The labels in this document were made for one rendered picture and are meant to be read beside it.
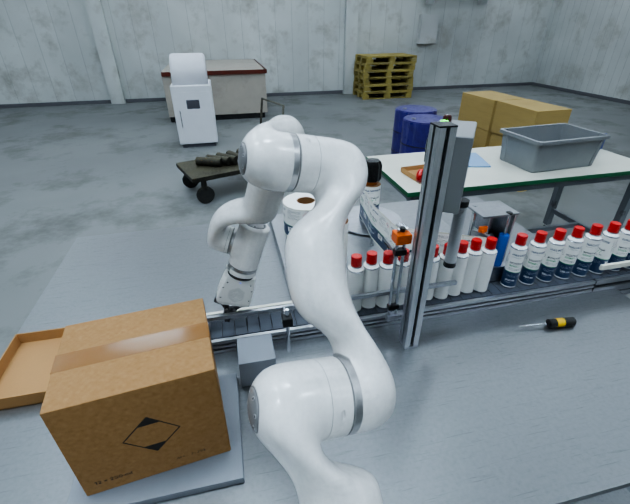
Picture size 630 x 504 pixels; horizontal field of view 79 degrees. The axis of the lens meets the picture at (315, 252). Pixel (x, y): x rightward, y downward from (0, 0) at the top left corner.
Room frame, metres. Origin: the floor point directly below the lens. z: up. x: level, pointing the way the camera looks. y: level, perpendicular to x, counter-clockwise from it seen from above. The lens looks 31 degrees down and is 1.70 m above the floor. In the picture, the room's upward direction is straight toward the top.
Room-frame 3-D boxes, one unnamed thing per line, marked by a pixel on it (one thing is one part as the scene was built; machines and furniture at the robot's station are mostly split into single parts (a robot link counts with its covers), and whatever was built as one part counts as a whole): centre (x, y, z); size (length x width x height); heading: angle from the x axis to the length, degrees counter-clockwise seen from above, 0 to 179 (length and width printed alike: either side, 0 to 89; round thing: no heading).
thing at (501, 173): (2.76, -1.41, 0.40); 1.90 x 0.75 x 0.80; 103
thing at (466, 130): (0.96, -0.34, 1.38); 0.17 x 0.10 x 0.19; 158
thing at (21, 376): (0.80, 0.76, 0.85); 0.30 x 0.26 x 0.04; 103
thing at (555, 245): (1.16, -0.84, 0.98); 0.05 x 0.05 x 0.20
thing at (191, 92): (6.30, 1.86, 0.64); 0.65 x 0.58 x 1.29; 13
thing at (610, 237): (1.21, -1.06, 0.98); 0.05 x 0.05 x 0.20
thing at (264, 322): (1.02, -0.21, 0.86); 1.65 x 0.08 x 0.04; 103
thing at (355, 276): (1.00, -0.13, 0.98); 0.05 x 0.05 x 0.20
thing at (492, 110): (4.91, -2.57, 0.44); 1.45 x 1.04 x 0.88; 12
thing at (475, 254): (1.09, -0.53, 0.98); 0.05 x 0.05 x 0.20
